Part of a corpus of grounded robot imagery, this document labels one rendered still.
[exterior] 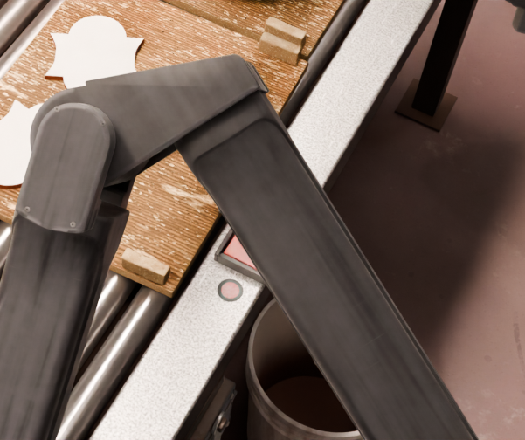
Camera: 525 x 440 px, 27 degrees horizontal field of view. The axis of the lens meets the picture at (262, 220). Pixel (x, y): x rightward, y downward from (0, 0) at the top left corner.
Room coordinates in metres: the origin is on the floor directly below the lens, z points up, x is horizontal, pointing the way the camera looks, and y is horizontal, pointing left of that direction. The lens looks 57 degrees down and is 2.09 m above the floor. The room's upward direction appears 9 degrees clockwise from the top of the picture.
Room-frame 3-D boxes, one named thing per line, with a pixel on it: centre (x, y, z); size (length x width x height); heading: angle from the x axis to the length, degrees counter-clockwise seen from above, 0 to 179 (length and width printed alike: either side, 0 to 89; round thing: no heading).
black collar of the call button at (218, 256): (0.71, 0.00, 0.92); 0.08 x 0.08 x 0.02; 71
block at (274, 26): (1.04, 0.01, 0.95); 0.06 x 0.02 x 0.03; 71
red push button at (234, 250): (0.71, 0.00, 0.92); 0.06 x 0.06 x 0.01; 71
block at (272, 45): (1.01, 0.01, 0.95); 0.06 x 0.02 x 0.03; 73
